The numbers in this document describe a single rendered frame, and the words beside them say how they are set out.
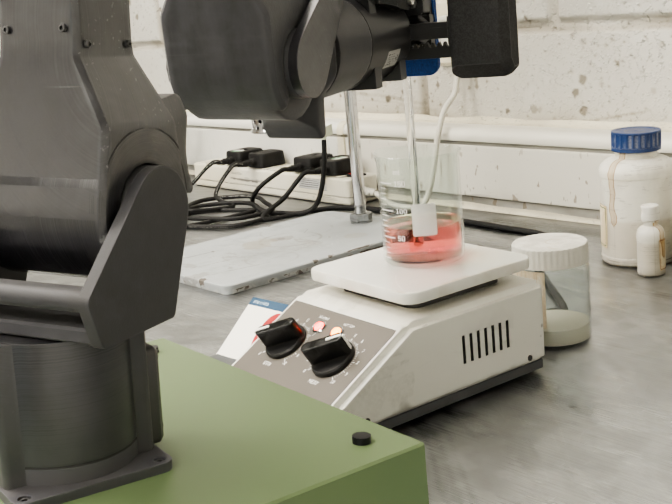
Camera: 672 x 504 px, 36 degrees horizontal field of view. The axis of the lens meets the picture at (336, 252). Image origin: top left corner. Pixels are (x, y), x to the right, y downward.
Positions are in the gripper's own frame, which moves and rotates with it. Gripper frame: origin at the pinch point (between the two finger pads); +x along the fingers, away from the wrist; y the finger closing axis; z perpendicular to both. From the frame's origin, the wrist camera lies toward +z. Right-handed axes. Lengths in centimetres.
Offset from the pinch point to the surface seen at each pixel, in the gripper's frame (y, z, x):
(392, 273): 0.9, -16.7, -3.5
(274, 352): 7.9, -20.9, -9.2
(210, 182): 64, -26, 73
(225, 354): 17.8, -25.1, -0.2
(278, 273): 24.9, -25.2, 22.8
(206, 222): 49, -26, 47
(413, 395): -2.3, -23.3, -9.3
